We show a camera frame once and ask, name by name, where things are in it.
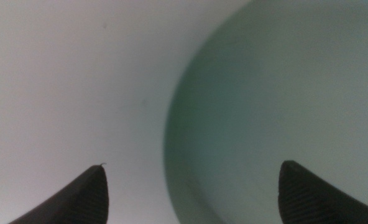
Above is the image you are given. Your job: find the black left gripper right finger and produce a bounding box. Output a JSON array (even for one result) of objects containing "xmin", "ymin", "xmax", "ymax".
[{"xmin": 277, "ymin": 160, "xmax": 368, "ymax": 224}]

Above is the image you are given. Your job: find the pale green shallow bowl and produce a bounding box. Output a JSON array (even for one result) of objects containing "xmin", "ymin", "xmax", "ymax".
[{"xmin": 163, "ymin": 0, "xmax": 368, "ymax": 224}]

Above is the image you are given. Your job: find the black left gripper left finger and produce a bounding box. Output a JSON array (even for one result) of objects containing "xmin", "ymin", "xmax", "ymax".
[{"xmin": 7, "ymin": 164, "xmax": 110, "ymax": 224}]

